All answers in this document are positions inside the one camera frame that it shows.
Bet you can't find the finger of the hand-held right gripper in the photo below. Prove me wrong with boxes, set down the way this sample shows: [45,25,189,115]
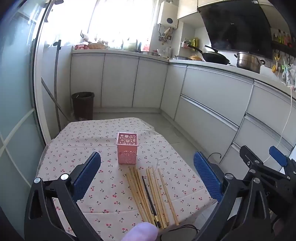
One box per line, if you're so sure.
[240,145,290,183]
[269,146,296,176]

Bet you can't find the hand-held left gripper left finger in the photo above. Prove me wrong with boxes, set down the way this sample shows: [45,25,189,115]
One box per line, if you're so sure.
[24,152,102,241]

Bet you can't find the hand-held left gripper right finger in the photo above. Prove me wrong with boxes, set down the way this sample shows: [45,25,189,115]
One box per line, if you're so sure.
[194,151,272,241]

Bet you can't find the pink perforated plastic basket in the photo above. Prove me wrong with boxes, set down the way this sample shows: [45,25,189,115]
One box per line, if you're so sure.
[116,132,140,165]

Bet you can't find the bundle of wooden chopsticks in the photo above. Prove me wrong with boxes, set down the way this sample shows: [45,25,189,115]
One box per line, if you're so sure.
[125,166,179,230]

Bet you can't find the cherry print tablecloth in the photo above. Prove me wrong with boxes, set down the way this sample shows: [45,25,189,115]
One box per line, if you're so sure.
[36,118,218,241]

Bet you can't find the black chopstick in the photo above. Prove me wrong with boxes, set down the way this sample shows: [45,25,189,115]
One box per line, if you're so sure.
[142,176,162,227]

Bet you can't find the dark brown trash bin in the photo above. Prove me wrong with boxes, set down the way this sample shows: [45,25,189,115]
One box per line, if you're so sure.
[71,92,95,120]

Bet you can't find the white kitchen cabinets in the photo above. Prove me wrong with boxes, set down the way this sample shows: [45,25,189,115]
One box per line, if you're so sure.
[70,50,296,176]

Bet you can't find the hanging yellow scissors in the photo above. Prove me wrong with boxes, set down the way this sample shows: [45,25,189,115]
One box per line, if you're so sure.
[272,52,281,73]

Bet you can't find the steel stock pot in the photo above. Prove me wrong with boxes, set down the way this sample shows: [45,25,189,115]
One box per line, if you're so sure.
[234,51,265,74]

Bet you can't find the upright mop pole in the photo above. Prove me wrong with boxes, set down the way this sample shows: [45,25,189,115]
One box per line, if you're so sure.
[53,40,62,131]

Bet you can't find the black wok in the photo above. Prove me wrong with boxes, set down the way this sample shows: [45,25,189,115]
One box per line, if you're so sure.
[187,44,231,65]

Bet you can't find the frosted glass sliding door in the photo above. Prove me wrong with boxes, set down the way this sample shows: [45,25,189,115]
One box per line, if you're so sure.
[0,0,63,239]

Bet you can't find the black range hood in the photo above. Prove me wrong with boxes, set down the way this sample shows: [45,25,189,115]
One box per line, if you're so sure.
[198,0,273,59]

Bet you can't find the water heater pipes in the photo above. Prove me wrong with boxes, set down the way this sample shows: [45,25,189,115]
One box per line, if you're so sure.
[158,23,173,45]

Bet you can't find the cream upper cabinet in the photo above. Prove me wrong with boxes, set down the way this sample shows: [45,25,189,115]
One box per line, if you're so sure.
[177,0,201,20]

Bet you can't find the white water heater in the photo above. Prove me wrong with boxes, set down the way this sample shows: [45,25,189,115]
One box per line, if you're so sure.
[157,1,178,29]

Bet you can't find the leaning broom handle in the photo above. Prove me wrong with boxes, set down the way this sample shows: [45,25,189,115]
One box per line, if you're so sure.
[41,77,70,121]

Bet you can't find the wall spice shelf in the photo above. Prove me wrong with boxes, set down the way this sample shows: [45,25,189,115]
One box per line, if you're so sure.
[272,29,296,52]

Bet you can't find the wire condiment rack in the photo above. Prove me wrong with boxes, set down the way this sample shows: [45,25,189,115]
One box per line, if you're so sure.
[181,38,199,49]

